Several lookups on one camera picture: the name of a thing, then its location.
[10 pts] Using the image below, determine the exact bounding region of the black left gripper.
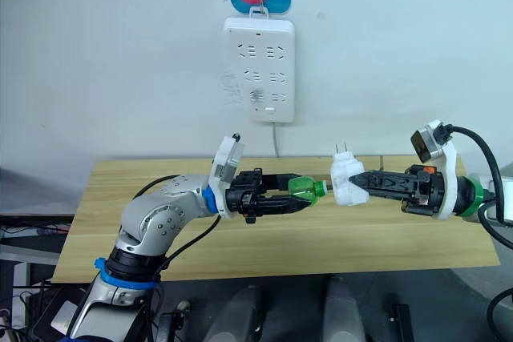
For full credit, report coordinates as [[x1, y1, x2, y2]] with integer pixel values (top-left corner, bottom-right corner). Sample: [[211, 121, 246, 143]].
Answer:
[[224, 167, 310, 225]]

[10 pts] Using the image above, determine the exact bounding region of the black upright bracket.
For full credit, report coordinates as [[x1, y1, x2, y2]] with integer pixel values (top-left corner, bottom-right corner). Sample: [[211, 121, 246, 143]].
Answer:
[[384, 304, 414, 342]]

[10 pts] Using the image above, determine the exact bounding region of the white mosquito repellent heater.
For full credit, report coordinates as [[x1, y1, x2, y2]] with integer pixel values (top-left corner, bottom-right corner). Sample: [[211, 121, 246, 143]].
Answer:
[[329, 141, 370, 207]]

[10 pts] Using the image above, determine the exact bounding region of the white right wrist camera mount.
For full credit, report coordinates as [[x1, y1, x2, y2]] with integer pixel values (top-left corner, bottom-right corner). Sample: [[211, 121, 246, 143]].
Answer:
[[409, 119, 462, 222]]

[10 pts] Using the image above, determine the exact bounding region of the black device with silver patch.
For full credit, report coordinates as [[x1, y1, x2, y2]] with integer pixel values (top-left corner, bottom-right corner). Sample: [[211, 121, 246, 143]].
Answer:
[[31, 288, 87, 342]]

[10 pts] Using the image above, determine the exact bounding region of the white power strip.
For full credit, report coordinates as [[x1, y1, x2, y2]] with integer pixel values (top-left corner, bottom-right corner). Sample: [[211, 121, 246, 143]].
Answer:
[[223, 5, 297, 123]]

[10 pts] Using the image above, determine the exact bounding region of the blue left wrist ring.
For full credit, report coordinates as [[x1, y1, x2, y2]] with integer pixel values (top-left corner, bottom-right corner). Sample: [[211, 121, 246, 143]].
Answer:
[[201, 186, 220, 215]]

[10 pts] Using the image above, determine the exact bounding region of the green right wrist ring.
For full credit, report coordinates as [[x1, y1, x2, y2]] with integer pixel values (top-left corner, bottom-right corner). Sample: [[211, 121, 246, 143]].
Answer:
[[460, 179, 487, 219]]

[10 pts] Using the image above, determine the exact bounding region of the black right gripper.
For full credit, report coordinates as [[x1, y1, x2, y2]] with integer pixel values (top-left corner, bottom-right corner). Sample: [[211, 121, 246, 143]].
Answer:
[[348, 164, 446, 217]]

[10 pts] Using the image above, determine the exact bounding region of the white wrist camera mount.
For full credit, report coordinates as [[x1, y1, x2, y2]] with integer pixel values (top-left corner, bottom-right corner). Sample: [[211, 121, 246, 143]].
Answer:
[[409, 119, 462, 222], [208, 132, 246, 221]]

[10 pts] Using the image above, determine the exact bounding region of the grey rounded shape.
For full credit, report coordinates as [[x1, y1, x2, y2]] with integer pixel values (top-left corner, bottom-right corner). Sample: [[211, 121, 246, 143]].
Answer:
[[214, 284, 265, 342], [322, 276, 368, 342]]

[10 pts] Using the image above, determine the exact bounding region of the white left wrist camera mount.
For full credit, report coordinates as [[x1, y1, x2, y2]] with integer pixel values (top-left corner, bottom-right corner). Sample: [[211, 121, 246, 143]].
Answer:
[[208, 132, 246, 221]]

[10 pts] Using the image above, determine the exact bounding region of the green liquid bottle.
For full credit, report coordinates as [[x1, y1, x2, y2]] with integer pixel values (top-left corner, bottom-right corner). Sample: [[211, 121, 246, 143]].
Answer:
[[287, 175, 331, 203]]

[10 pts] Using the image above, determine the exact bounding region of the dark side desk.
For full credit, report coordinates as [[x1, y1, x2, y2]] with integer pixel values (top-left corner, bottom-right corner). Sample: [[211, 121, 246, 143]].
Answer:
[[0, 213, 77, 291]]

